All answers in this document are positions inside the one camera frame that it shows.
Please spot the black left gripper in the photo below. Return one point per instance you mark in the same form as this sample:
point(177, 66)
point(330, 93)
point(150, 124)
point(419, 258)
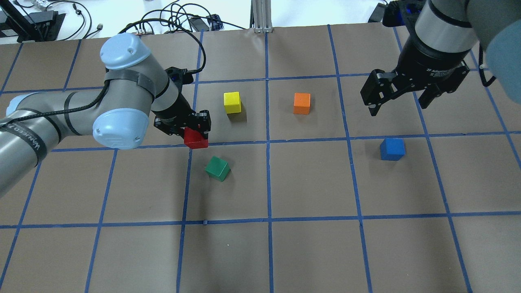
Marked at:
point(171, 113)

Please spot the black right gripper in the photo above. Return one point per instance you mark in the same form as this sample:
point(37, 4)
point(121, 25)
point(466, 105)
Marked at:
point(429, 61)

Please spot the red wooden block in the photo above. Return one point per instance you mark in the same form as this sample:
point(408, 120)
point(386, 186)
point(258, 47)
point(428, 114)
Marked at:
point(194, 140)

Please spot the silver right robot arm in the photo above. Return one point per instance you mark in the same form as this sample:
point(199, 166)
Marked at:
point(441, 34)

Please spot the yellow wooden block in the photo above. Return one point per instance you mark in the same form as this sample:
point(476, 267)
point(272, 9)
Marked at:
point(232, 102)

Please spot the green wooden block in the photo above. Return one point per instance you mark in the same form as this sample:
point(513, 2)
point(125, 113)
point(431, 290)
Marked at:
point(217, 168)

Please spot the blue wooden block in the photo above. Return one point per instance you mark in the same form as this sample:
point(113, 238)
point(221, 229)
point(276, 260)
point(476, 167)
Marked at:
point(392, 149)

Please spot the orange wooden block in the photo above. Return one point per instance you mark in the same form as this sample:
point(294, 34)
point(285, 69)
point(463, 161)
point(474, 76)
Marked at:
point(302, 103)

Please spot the black power adapter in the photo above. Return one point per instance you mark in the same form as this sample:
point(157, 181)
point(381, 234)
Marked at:
point(198, 24)

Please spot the aluminium frame post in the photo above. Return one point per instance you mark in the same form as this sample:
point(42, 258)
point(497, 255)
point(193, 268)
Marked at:
point(260, 16)

